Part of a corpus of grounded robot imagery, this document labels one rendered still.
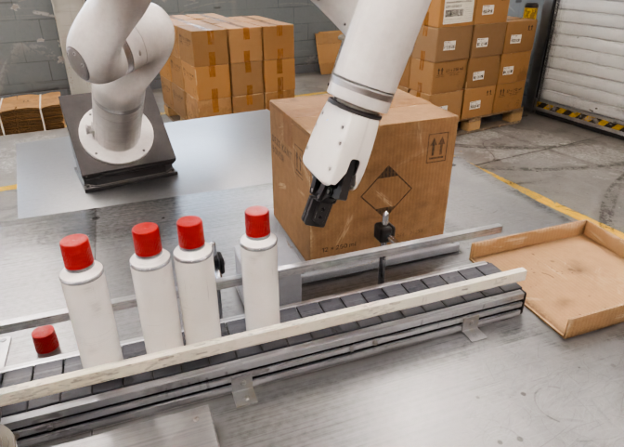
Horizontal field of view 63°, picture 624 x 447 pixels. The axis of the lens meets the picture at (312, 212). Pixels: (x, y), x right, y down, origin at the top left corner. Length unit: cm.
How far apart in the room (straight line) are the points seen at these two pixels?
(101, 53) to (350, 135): 62
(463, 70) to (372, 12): 377
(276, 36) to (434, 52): 121
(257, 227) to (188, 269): 10
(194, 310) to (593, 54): 467
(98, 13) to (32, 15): 498
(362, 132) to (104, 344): 43
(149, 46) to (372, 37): 64
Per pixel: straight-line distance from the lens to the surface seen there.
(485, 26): 446
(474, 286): 88
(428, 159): 101
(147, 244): 67
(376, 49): 64
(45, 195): 150
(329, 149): 66
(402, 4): 65
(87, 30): 112
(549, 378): 87
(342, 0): 76
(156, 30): 119
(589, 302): 105
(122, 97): 128
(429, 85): 421
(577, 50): 521
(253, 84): 416
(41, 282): 111
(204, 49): 398
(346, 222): 97
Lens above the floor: 139
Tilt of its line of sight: 27 degrees down
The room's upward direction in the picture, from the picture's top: straight up
